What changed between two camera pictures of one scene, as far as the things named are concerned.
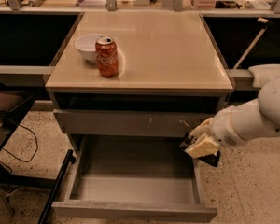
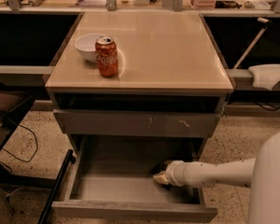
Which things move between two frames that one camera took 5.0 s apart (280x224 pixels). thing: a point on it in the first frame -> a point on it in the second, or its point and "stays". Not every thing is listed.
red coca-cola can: [106, 55] stays
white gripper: [221, 131] -> [175, 174]
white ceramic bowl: [86, 44] stays
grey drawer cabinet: [129, 82] stays
